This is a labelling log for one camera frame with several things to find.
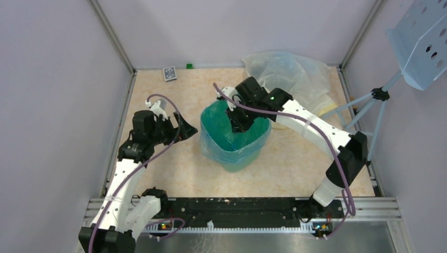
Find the green plastic trash bin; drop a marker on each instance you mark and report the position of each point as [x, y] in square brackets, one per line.
[237, 153]

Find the light blue tripod stand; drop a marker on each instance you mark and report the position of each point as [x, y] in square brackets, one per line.
[377, 95]

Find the perforated light blue panel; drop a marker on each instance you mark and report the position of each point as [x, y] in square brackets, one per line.
[419, 43]

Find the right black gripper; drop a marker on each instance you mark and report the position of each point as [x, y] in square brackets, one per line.
[237, 125]

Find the white toothed cable strip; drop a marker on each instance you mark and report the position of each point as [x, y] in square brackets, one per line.
[211, 228]

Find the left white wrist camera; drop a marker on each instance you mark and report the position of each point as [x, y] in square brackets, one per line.
[159, 106]

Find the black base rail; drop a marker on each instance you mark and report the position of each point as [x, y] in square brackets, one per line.
[273, 212]

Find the blue plastic trash bag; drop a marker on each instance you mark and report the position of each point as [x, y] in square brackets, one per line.
[230, 139]

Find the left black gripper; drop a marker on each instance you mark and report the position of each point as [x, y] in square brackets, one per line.
[186, 130]

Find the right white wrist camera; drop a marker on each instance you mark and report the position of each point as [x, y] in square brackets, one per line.
[231, 93]

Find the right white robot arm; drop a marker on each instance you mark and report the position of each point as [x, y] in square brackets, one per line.
[249, 101]

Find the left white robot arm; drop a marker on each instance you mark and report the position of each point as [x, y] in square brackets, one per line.
[116, 228]

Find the playing card box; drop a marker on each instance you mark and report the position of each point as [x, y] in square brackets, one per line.
[169, 73]

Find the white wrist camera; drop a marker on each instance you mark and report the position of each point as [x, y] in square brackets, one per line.
[231, 93]
[159, 106]

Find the clear yellow plastic bag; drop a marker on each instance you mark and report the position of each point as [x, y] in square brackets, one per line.
[306, 79]

